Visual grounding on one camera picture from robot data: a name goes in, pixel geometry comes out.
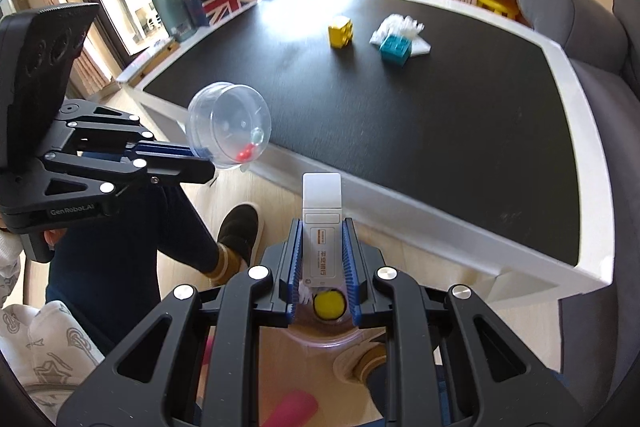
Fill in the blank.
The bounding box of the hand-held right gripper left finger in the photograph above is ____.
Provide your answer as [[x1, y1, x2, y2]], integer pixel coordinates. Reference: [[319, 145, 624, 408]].
[[56, 218, 306, 427]]

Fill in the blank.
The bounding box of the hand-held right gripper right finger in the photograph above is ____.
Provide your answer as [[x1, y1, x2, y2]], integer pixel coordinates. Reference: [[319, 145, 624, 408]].
[[341, 218, 589, 427]]

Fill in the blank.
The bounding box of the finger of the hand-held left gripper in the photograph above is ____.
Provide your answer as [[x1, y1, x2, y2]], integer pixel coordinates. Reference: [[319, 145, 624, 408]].
[[42, 149, 217, 198], [46, 99, 200, 158]]

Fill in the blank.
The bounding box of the white usb stick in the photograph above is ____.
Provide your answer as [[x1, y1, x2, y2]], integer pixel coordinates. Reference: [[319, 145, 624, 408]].
[[302, 172, 346, 294]]

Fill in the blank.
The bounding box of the pink clear plastic bin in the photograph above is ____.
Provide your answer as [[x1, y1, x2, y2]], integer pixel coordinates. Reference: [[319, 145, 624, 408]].
[[287, 285, 397, 354]]

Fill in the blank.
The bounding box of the clear round plastic container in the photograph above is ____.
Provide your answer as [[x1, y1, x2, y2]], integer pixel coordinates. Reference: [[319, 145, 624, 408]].
[[185, 81, 272, 171]]

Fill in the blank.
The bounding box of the person's left forearm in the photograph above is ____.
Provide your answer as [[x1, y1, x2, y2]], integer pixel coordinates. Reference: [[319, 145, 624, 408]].
[[0, 229, 23, 310]]

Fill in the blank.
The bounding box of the dark brown slipper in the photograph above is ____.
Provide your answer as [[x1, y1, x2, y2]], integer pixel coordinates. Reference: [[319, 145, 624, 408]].
[[204, 202, 261, 286], [334, 341, 389, 384]]

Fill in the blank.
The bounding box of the person's left leg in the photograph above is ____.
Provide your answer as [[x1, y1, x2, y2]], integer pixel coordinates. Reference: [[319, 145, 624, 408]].
[[46, 181, 222, 354]]

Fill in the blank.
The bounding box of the person's leg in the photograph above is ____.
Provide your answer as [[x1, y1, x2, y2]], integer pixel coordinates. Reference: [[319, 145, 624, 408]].
[[367, 366, 390, 415], [46, 181, 222, 354]]

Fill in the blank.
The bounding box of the person's right leg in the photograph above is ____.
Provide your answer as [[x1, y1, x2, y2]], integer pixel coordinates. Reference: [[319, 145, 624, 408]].
[[367, 366, 390, 415]]

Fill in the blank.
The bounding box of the pink plastic item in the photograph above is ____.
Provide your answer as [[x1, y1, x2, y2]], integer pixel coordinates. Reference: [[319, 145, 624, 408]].
[[202, 336, 319, 427]]

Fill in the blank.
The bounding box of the teal water bottle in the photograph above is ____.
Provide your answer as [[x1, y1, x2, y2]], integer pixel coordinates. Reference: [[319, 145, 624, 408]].
[[148, 0, 194, 42]]

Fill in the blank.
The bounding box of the yellow toy brick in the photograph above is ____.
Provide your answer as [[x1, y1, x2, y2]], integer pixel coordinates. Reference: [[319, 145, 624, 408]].
[[327, 15, 355, 50]]

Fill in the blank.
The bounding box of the white patterned cloth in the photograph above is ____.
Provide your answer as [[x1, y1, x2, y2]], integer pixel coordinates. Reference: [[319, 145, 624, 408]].
[[0, 301, 107, 389]]

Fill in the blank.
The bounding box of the teal toy brick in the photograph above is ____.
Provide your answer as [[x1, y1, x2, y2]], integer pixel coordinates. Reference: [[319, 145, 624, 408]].
[[379, 34, 414, 68]]

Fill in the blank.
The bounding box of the yellow plastic stool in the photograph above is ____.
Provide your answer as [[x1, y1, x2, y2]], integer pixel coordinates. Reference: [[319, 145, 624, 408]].
[[475, 0, 521, 20]]

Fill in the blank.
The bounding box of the grey sofa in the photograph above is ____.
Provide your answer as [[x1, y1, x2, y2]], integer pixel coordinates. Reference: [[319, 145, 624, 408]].
[[516, 0, 640, 289]]

